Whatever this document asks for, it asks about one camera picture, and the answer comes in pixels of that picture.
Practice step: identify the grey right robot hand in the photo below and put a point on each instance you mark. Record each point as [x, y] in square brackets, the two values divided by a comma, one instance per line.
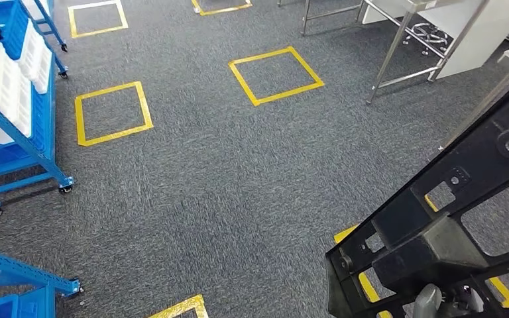
[426, 303]

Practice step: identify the black plastic panel part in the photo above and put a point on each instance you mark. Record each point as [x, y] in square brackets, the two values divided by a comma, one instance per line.
[430, 254]

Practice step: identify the steel table frame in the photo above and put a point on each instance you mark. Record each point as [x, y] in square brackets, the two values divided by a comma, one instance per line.
[333, 12]

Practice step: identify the blue wheeled shelf rack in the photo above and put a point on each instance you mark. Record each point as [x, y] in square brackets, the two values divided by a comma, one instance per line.
[57, 33]
[39, 157]

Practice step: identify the blue metal shelf rack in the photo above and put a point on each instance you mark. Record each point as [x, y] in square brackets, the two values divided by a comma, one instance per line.
[17, 268]

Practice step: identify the chrome chair base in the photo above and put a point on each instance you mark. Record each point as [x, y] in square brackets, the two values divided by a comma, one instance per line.
[430, 33]

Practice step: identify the small white floor object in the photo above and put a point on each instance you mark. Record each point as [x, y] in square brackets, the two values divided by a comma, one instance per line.
[197, 9]

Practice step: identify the white partition panel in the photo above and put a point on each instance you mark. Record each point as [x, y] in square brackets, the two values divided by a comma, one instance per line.
[491, 35]

